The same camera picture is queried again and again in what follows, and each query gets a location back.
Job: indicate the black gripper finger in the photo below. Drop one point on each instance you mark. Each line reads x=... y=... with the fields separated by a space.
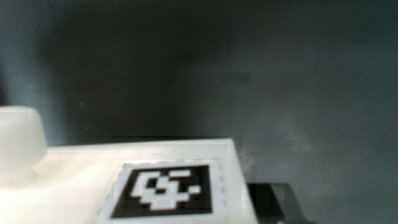
x=275 y=204

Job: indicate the white drawer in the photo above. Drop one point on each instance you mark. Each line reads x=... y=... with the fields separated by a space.
x=133 y=183

